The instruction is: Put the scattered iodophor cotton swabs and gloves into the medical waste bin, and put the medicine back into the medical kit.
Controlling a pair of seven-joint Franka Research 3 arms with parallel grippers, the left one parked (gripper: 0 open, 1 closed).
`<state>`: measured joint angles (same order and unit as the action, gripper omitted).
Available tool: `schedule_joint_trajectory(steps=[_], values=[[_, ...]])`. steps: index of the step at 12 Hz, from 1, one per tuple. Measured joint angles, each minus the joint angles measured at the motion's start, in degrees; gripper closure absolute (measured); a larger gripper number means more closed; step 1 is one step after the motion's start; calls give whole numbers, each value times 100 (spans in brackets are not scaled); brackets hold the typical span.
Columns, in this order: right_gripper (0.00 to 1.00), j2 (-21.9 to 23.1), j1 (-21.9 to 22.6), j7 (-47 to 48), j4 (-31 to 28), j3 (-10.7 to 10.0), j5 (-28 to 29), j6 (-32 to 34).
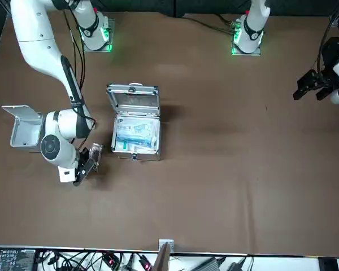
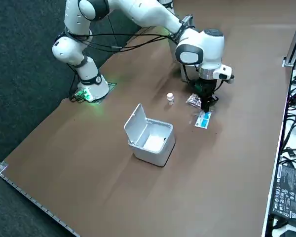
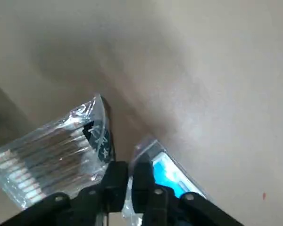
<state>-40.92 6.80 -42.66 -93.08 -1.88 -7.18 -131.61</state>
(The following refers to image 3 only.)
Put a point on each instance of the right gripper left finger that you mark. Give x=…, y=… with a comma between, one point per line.
x=113, y=186

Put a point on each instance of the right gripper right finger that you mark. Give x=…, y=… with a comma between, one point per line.
x=143, y=186

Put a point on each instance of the clear iodophor cotton swab packet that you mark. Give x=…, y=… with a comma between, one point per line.
x=49, y=150

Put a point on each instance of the clear packet of blue gloves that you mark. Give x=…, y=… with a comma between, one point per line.
x=169, y=169

